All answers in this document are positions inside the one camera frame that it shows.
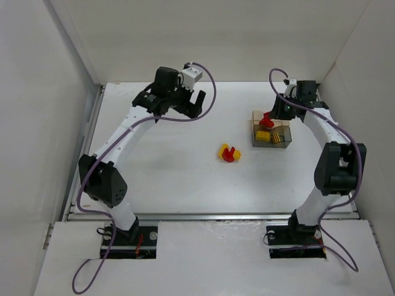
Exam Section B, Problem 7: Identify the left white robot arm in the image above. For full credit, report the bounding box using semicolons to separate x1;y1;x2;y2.
78;62;206;241

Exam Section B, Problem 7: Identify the red rectangular lego brick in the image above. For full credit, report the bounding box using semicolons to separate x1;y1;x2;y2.
259;112;273;128

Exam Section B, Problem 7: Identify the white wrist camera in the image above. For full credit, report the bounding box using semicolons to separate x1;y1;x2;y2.
283;78;297;99
180;64;203;92

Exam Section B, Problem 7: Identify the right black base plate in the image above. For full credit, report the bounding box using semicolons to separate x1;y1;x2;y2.
264;225;326;259

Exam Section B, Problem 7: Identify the yellow lego brick right cluster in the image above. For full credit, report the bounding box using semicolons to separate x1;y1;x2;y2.
233;149;241;162

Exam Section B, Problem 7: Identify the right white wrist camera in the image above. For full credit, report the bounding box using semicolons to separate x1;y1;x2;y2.
283;78;297;99

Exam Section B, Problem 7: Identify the yellow lego brick left cluster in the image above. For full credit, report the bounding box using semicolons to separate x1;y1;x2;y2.
218;143;229;160

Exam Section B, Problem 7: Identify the red lego brick cluster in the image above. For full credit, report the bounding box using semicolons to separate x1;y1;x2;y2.
223;147;235;163

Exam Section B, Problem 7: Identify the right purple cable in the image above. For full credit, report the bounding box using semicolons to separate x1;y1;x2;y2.
268;68;364;272

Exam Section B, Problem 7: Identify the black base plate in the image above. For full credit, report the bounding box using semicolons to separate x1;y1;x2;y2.
106;225;159;260
264;225;326;259

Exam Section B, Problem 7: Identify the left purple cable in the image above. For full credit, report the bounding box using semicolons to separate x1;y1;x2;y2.
72;61;217;294

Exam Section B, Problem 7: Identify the purple cable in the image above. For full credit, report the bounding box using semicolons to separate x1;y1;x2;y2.
268;68;364;272
72;61;217;294

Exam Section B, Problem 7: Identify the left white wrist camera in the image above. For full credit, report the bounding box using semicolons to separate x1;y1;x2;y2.
180;64;203;92

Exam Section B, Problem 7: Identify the yellow lego brick cluster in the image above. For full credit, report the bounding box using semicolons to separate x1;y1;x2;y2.
218;143;229;160
233;149;241;162

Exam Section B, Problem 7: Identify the yellow striped lego brick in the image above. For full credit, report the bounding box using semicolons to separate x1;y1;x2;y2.
272;132;281;144

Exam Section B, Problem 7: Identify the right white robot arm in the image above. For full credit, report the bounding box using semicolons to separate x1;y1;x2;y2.
269;78;367;245

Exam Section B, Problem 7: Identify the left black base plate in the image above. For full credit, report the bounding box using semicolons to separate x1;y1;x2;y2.
106;225;159;260

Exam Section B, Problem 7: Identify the aluminium rail front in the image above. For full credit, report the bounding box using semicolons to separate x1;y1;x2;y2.
66;212;362;222

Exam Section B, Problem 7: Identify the yellow curved lego brick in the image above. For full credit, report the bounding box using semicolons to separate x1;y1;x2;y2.
255;131;270;142

